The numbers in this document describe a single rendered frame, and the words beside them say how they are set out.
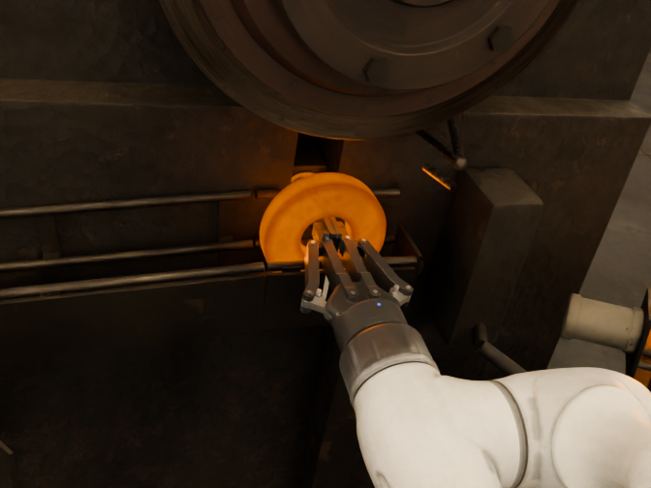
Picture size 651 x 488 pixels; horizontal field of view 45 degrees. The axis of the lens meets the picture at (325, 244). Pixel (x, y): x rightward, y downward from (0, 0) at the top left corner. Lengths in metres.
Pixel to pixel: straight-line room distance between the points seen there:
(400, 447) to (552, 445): 0.13
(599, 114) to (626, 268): 1.52
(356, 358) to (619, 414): 0.24
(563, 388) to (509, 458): 0.08
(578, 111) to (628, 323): 0.29
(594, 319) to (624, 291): 1.45
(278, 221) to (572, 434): 0.40
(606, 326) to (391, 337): 0.37
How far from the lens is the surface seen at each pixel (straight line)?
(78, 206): 0.94
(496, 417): 0.71
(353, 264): 0.88
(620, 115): 1.15
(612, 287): 2.49
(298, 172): 1.01
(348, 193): 0.91
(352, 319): 0.79
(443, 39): 0.75
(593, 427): 0.71
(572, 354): 2.15
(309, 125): 0.83
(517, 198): 1.00
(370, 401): 0.72
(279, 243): 0.92
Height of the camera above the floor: 1.24
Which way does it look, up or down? 33 degrees down
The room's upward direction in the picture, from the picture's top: 11 degrees clockwise
